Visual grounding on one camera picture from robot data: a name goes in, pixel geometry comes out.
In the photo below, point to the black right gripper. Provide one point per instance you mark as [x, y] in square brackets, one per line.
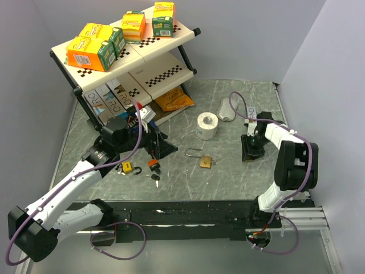
[247, 150]

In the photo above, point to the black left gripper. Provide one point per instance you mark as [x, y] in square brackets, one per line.
[161, 147]

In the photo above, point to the long shackle brass padlock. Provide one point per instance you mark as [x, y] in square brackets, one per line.
[205, 161]

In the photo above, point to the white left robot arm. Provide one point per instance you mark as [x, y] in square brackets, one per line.
[38, 228]

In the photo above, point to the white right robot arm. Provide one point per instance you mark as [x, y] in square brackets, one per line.
[296, 168]

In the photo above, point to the black head key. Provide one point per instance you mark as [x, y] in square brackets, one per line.
[155, 177]

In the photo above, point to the orange padlock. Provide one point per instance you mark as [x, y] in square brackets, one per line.
[153, 164]

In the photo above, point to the blue Doritos bag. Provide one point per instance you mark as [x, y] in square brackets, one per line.
[132, 122]

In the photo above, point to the teal white RIO box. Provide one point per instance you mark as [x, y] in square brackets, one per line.
[251, 112]

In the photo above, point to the yellow padlock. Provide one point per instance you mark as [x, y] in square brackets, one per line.
[126, 168]

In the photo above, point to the white toilet paper roll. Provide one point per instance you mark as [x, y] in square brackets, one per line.
[207, 123]

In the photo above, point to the orange honey dijon bag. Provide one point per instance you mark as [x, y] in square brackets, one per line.
[174, 99]

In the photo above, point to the middle RIO box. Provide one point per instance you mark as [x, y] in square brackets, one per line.
[110, 100]

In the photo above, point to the right RIO box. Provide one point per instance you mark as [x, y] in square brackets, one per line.
[124, 95]

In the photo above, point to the beige two tier shelf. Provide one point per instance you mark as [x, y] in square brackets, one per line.
[153, 67]

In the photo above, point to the rear yellow sponge box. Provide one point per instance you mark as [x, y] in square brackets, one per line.
[106, 33]

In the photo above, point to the front orange sponge box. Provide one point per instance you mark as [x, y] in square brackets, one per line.
[91, 53]

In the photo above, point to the green yellow sponge box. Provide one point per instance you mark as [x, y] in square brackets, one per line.
[163, 19]

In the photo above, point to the yellow orange sponge pack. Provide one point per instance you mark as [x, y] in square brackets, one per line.
[133, 25]

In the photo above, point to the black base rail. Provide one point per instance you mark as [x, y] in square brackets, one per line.
[183, 220]

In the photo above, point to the aluminium frame rail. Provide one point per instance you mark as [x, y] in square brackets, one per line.
[307, 219]

